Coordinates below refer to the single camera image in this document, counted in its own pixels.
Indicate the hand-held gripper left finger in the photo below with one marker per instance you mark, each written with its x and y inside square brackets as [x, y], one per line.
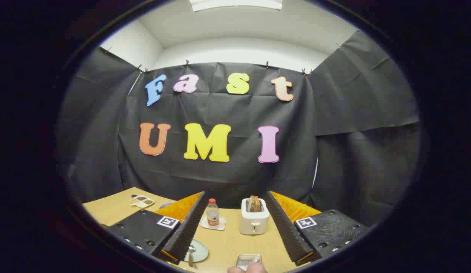
[189, 227]

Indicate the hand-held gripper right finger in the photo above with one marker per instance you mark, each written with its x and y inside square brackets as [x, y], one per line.
[284, 227]

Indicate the clear water bottle red cap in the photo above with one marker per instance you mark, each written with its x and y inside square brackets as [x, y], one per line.
[212, 216]

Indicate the light green plate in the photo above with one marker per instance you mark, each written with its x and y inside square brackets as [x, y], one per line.
[200, 252]

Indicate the white toaster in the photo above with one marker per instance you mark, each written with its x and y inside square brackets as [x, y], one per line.
[254, 222]

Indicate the white square coaster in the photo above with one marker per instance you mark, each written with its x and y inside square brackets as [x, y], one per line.
[222, 225]

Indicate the blue plate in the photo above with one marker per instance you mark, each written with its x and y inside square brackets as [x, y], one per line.
[165, 205]

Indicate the clear glass container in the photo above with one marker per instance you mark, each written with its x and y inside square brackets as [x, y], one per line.
[248, 261]

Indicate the white divided sauce dish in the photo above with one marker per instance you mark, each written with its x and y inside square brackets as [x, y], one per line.
[142, 201]

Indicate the black backdrop cloth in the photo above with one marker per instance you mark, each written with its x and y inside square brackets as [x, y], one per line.
[227, 182]

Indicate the ceiling light panel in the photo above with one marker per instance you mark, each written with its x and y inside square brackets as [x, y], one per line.
[235, 3]

